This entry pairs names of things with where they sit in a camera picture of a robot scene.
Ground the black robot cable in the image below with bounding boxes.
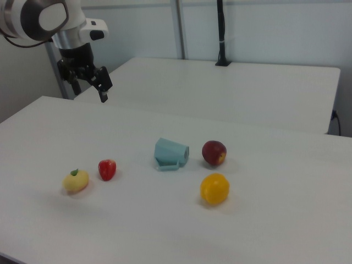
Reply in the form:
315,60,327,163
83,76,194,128
0,29,53,48

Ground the yellow fruit with green leaf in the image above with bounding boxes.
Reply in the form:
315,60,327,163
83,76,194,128
62,168,90,194

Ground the grey metal frame post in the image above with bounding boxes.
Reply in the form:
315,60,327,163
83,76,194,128
169,0,189,60

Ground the red yellow apple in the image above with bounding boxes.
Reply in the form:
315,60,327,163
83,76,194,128
98,159,117,182

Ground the light blue mug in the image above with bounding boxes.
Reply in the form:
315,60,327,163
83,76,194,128
153,137,191,172

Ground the dark red apple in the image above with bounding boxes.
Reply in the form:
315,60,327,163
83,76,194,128
201,140,228,166

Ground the black camera pole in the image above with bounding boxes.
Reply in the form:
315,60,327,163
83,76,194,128
216,0,228,63

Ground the yellow bell pepper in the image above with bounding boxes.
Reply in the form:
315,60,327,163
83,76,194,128
200,172,230,205

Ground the white side table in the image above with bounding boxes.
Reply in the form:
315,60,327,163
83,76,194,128
73,57,342,135

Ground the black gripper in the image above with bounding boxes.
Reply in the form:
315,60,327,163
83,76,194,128
57,43,114,103

